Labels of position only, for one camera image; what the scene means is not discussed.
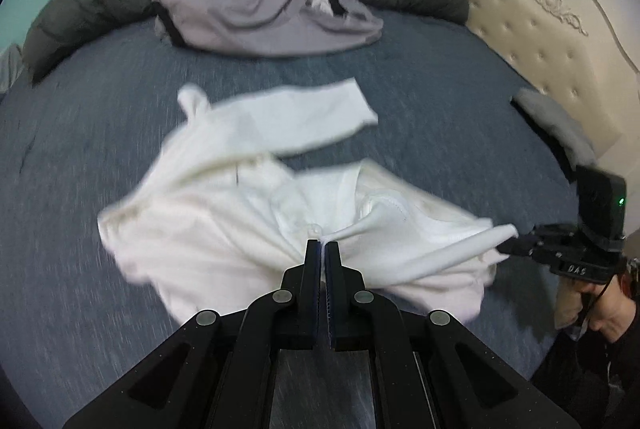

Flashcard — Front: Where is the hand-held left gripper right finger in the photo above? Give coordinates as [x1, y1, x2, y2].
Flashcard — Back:
[325, 241, 583, 429]

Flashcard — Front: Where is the person's right hand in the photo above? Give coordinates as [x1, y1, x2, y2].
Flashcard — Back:
[580, 278, 640, 345]

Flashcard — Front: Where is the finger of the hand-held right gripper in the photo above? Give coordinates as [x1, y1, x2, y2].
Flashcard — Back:
[496, 223, 581, 266]

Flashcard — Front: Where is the small grey cloth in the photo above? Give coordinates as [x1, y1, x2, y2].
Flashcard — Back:
[511, 88, 598, 170]

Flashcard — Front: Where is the person's black clothing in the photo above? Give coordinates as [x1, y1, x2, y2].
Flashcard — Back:
[529, 319, 640, 429]

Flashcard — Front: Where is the white long-sleeved shirt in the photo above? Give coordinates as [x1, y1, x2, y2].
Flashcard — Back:
[97, 78, 518, 325]

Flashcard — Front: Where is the cream tufted headboard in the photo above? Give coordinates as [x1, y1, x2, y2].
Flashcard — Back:
[422, 0, 640, 160]

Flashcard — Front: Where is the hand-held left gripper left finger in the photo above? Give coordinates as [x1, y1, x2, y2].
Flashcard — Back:
[62, 239, 321, 429]

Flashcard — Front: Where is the blue bed sheet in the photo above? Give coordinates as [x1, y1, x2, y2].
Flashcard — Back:
[0, 4, 591, 429]

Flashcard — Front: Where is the light grey blanket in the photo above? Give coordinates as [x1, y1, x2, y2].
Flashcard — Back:
[0, 45, 25, 92]

